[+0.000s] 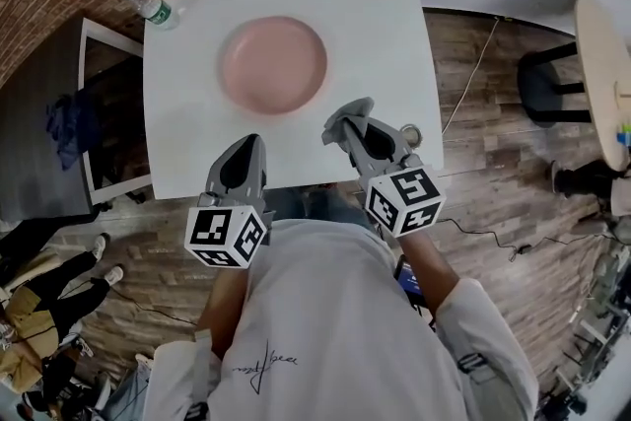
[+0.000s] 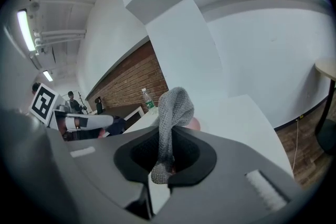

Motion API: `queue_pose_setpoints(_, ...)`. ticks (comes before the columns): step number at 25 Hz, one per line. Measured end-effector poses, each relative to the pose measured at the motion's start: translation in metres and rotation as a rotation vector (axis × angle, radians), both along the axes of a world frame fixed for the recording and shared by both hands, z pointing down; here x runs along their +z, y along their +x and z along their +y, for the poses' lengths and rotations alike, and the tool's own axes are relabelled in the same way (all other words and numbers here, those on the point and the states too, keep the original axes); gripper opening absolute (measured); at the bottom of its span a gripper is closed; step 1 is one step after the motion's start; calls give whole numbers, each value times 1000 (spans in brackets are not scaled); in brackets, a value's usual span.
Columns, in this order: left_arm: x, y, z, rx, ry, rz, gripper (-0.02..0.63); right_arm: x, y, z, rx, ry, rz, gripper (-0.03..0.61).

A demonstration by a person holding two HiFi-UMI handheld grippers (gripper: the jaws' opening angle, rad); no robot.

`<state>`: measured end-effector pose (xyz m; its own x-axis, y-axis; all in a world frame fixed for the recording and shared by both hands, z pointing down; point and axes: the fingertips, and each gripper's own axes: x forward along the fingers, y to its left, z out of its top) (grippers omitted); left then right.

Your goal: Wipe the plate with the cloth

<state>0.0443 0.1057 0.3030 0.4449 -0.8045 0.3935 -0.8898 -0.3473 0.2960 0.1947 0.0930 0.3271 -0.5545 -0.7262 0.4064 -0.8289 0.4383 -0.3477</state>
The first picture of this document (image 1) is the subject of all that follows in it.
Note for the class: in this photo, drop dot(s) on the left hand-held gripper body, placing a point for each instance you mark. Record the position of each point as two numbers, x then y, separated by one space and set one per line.
217 231

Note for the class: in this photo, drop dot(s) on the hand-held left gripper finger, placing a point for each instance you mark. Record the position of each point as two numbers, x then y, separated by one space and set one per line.
261 177
214 177

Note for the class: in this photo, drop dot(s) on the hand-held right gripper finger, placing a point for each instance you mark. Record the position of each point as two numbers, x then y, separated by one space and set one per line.
359 158
400 148

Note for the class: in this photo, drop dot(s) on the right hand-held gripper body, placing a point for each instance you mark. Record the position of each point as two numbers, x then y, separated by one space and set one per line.
404 202

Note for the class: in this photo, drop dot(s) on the grey cloth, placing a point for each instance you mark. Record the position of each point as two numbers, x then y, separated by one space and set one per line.
345 116

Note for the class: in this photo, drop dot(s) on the pink big plate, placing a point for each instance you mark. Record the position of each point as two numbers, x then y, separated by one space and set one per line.
271 64

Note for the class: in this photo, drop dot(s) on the person's right forearm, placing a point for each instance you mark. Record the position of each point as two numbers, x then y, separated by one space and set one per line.
429 271

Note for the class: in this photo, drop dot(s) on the person's left forearm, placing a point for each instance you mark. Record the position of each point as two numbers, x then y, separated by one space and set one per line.
222 310

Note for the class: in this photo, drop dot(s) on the blue cloth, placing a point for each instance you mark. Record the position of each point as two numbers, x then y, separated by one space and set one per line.
69 128

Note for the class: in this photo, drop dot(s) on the person's blue jeans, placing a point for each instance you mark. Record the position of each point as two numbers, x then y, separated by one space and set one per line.
320 207

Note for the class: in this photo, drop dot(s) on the black device blue screen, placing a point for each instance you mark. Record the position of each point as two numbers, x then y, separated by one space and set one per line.
408 279

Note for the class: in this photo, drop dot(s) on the person's white shirt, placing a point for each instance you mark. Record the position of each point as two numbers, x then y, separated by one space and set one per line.
335 335

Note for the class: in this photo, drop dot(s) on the clear water bottle green label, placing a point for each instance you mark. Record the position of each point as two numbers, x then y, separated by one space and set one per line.
154 11

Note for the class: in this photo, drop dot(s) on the yellow fabric bundle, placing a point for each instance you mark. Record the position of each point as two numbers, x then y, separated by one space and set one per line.
27 325

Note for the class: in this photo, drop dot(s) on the round wooden table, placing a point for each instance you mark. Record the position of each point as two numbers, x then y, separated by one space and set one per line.
601 79

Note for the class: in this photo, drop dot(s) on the small blue green block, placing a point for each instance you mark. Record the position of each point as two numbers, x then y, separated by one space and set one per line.
625 135

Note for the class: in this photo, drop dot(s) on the dark side table white frame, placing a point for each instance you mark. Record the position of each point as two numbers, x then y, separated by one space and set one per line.
24 138

